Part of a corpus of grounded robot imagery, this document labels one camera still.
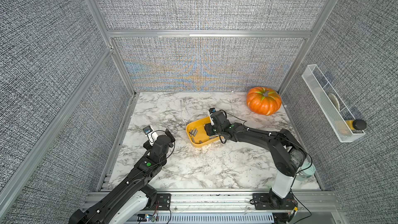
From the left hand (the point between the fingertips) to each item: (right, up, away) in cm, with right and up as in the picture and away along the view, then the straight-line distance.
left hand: (164, 132), depth 80 cm
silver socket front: (+16, -3, +17) cm, 24 cm away
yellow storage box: (+17, -4, +17) cm, 24 cm away
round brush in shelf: (+80, +16, -10) cm, 82 cm away
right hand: (+23, +4, +12) cm, 26 cm away
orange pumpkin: (+60, +17, +19) cm, 65 cm away
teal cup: (+69, -17, -7) cm, 72 cm away
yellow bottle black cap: (+81, +6, -19) cm, 83 cm away
